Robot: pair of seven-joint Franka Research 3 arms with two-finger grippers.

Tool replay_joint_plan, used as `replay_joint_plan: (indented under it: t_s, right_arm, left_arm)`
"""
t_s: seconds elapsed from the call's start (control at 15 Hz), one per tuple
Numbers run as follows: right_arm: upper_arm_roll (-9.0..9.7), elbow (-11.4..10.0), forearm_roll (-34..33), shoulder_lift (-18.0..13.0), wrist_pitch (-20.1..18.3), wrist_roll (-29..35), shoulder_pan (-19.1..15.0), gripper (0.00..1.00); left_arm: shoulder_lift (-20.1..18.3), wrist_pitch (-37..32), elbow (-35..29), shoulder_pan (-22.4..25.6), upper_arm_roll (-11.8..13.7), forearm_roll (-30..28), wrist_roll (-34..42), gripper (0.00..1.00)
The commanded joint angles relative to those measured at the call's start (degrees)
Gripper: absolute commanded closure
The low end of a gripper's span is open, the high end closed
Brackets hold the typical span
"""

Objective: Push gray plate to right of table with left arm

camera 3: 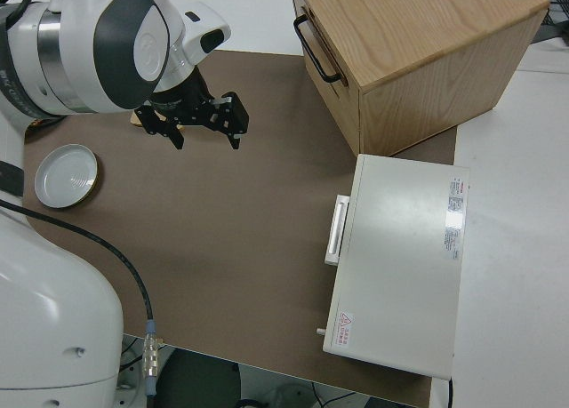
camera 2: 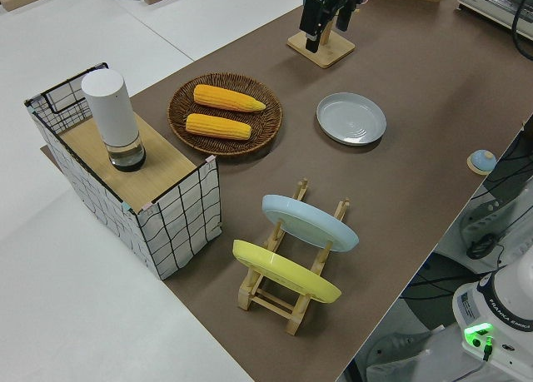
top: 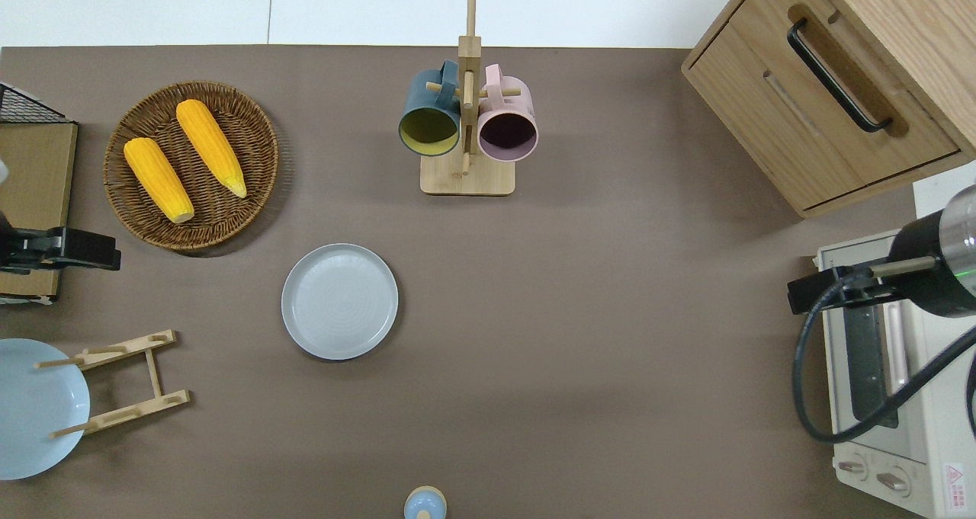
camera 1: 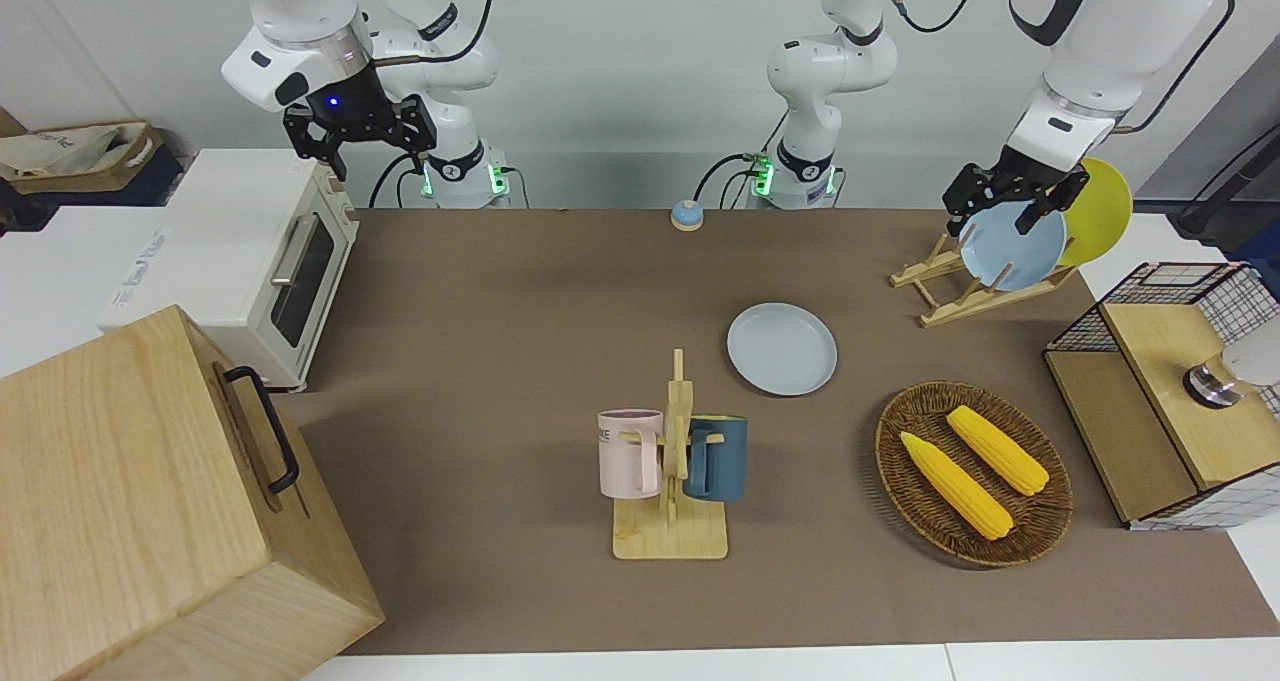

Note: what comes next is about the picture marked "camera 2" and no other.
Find white toaster oven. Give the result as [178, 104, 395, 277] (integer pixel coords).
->
[456, 0, 533, 30]

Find brown wicker basket tray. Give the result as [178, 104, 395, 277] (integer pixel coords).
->
[167, 72, 284, 157]

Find grid-pattern storage box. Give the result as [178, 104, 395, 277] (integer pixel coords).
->
[23, 62, 222, 281]

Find wooden mug tree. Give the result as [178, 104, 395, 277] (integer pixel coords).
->
[286, 17, 356, 70]

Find light blue plate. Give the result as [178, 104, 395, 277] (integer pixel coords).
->
[261, 194, 361, 254]

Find light wooden board lid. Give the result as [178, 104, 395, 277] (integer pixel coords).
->
[57, 114, 197, 211]

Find gray round plate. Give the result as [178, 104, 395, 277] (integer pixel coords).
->
[315, 92, 387, 146]

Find black power adapter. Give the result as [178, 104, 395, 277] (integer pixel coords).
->
[466, 233, 497, 260]

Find yellow plate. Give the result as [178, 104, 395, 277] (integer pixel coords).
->
[232, 239, 343, 305]

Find yellow corn cob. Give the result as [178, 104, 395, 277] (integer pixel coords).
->
[185, 112, 253, 141]
[192, 84, 267, 113]

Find wooden dish rack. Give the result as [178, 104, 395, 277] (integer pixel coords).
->
[237, 176, 351, 336]

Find blue dome call bell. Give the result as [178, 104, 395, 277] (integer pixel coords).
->
[466, 148, 496, 175]

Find white cylinder clear base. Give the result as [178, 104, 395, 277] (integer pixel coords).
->
[80, 68, 147, 173]

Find brown table mat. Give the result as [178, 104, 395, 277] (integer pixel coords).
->
[39, 0, 533, 382]

